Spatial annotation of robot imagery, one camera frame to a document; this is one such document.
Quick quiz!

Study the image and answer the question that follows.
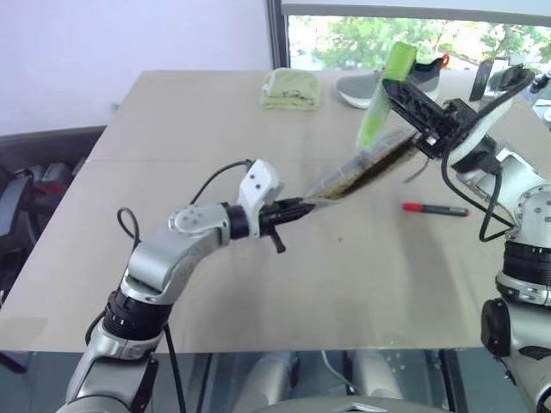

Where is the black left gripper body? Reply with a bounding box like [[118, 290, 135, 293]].
[[257, 200, 288, 255]]

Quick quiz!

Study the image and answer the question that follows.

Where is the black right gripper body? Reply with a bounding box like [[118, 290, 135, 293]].
[[415, 97, 479, 160]]

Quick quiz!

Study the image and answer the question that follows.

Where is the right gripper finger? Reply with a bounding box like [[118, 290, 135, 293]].
[[381, 78, 451, 139]]

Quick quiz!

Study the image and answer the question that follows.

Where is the green marker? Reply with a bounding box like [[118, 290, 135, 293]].
[[356, 41, 418, 151]]

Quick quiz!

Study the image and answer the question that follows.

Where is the clear plastic zip bag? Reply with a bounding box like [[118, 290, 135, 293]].
[[303, 128, 431, 203]]

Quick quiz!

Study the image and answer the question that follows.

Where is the red and black marker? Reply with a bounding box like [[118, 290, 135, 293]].
[[401, 201, 470, 219]]

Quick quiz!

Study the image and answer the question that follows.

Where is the black flat panel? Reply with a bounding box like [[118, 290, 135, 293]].
[[469, 59, 495, 103]]

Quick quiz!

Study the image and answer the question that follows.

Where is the grey sneaker with white sole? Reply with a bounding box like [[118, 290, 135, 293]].
[[334, 53, 451, 108]]

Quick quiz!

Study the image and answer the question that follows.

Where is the grey roller blind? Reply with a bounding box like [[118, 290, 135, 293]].
[[280, 0, 551, 21]]

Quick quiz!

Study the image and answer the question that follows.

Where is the grey background equipment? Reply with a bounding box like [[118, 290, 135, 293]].
[[529, 71, 551, 121]]

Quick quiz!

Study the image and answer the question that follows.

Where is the folded green towel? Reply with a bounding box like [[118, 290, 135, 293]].
[[260, 67, 322, 111]]

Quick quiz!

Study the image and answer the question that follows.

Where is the silver left robot thigh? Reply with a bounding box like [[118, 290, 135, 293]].
[[238, 352, 300, 408]]

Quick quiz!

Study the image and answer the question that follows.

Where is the silver robot thigh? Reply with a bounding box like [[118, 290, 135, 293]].
[[350, 350, 406, 401], [238, 352, 300, 408]]

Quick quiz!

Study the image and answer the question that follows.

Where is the silver right robot thigh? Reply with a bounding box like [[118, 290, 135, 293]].
[[350, 350, 406, 401]]

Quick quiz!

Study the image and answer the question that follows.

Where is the grey robot torso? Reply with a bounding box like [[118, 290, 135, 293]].
[[253, 395, 444, 413]]

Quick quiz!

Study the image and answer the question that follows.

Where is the red and black equipment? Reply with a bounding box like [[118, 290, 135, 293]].
[[36, 162, 77, 190]]

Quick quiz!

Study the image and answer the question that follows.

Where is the dark grey bench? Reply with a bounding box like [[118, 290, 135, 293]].
[[0, 124, 107, 173]]

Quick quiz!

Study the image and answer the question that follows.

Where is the black chair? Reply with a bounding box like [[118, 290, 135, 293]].
[[0, 163, 44, 302]]

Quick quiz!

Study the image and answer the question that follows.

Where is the black table leg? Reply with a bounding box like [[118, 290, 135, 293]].
[[0, 350, 28, 374]]

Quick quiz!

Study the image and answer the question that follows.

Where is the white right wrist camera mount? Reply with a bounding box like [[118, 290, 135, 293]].
[[449, 63, 537, 173]]

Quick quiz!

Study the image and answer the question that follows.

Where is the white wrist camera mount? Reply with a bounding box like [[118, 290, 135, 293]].
[[235, 158, 285, 238], [449, 63, 537, 173]]

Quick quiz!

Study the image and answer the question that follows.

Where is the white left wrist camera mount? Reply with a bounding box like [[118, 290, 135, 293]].
[[235, 158, 285, 238]]

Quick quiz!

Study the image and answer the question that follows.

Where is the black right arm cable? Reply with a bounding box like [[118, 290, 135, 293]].
[[441, 64, 537, 244]]

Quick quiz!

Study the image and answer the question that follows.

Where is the dark window frame post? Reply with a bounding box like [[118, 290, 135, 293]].
[[265, 0, 288, 71]]

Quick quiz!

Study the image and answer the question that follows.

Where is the thin white cable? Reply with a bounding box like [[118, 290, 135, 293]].
[[320, 350, 356, 395]]

